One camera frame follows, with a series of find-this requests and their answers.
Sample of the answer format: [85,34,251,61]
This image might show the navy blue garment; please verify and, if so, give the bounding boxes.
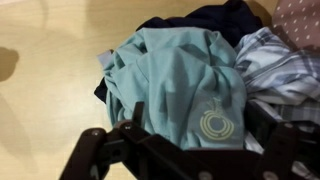
[93,0,264,104]

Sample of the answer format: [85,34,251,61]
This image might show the blue white plaid shirt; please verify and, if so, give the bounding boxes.
[233,26,320,180]

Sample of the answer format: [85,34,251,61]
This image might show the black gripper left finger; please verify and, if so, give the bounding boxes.
[59,101,188,180]

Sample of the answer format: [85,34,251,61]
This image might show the polka dot laundry bag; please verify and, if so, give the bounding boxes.
[271,0,320,51]

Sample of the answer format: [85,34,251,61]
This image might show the light wood coffee table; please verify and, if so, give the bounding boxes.
[0,0,279,180]

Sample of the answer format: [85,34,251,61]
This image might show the small white blue card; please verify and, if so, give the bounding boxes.
[97,49,115,66]

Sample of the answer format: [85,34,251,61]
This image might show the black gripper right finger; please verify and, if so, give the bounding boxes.
[245,99,320,180]

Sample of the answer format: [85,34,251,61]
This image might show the light teal grey shirt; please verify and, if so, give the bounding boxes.
[101,26,248,151]

